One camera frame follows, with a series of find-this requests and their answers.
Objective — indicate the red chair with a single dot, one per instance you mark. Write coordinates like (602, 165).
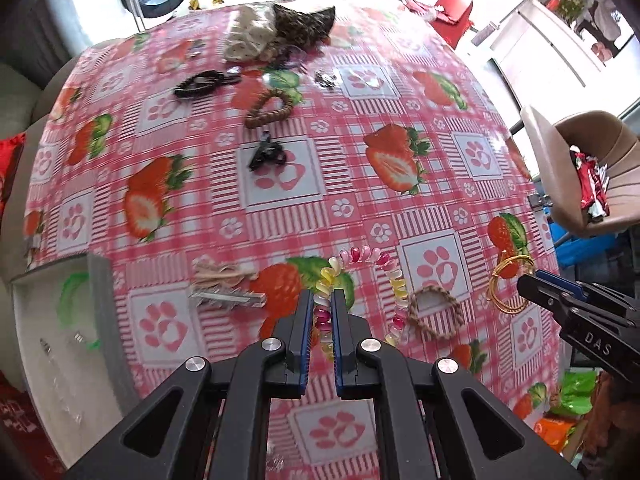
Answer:
(452, 10)

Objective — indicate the white tray with grey rim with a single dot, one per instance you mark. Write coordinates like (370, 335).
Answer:
(45, 310)

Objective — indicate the white cabinet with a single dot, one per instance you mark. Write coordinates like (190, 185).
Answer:
(545, 50)

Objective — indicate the grey green sofa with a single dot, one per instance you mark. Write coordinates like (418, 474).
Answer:
(20, 100)

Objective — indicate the strawberry checked tablecloth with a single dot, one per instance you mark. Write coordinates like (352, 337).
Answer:
(350, 170)

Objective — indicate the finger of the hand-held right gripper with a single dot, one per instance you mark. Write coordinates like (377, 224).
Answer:
(557, 280)
(540, 292)

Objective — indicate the white scrunchie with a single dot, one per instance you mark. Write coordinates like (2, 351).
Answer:
(247, 30)

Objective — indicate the beige bow hair clip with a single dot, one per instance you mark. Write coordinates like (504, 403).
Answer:
(225, 274)

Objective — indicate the potted plant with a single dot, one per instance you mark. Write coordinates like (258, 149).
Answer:
(567, 0)

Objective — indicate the orange packet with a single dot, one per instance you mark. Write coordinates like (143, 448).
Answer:
(552, 432)

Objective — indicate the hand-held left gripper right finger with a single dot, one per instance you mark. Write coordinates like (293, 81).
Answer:
(338, 345)

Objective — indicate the silver metal hair clip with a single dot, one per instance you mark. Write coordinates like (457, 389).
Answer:
(235, 299)

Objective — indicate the red white snack packets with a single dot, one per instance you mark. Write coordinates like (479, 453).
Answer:
(592, 185)

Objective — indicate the brown chair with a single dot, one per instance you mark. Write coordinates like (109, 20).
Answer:
(550, 170)

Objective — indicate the red patterned blanket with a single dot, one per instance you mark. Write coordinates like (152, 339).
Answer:
(20, 425)

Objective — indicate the blue box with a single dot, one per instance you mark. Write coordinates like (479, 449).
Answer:
(585, 247)

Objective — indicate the green plastic bag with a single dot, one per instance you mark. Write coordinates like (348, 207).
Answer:
(575, 395)

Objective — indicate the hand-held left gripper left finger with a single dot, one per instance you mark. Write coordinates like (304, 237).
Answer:
(306, 340)

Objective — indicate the red embroidered cushion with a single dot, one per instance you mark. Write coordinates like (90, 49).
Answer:
(10, 175)

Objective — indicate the black claw hair clip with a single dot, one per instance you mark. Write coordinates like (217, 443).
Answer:
(267, 155)

